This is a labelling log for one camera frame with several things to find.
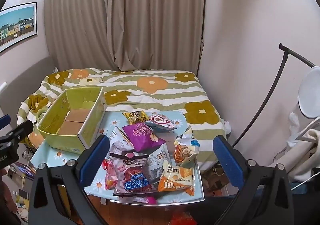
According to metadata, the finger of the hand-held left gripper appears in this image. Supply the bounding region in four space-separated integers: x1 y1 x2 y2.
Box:
0 120 34 144
0 114 11 130

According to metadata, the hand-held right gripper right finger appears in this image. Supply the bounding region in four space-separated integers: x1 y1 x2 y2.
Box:
212 135 294 225

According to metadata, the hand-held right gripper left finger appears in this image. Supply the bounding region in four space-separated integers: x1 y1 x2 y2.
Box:
29 135 110 225

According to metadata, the pink snack packet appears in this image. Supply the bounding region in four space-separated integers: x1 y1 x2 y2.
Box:
102 159 118 190
117 195 158 205

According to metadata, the white printed snack packet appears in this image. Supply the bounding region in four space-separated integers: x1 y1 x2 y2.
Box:
110 126 137 155

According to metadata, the green fabric storage box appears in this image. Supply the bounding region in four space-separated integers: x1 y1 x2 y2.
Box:
37 86 107 153

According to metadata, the maroon blue snack packet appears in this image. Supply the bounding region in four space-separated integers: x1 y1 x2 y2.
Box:
110 151 158 197

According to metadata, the beige cracker snack packet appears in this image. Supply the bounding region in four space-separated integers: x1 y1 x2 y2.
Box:
174 125 200 168

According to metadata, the orange cake snack packet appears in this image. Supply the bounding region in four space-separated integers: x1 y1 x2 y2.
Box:
157 160 195 197

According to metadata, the grey white snack packet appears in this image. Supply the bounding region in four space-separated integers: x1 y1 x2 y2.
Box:
146 144 172 185

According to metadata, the brown cardboard box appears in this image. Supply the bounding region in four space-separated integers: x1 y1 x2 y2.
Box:
202 165 234 192

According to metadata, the purple snack packet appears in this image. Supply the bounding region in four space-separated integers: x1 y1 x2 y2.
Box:
122 122 167 152

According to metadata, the gold snack packet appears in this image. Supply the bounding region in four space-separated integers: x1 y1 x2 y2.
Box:
122 110 150 125

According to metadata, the daisy print tablecloth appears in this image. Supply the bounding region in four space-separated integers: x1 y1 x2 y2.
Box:
32 110 205 205

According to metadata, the red plastic bag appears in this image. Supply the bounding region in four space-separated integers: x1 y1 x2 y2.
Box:
170 212 198 225

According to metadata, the white red snack packet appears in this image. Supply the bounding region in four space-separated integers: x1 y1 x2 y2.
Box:
144 113 178 132

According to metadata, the white cloth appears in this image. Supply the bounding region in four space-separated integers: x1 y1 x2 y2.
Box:
285 112 320 182

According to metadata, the floral striped blanket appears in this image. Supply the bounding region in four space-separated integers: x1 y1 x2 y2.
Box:
16 68 227 173

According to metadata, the white round lamp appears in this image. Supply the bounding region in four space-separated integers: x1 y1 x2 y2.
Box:
287 66 320 143

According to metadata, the black curved lamp stand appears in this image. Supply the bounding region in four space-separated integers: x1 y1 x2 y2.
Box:
231 43 317 147

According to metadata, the beige curtain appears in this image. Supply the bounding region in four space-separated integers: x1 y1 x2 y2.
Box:
44 0 205 71

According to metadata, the wall poster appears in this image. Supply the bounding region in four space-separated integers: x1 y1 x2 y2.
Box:
0 2 38 53

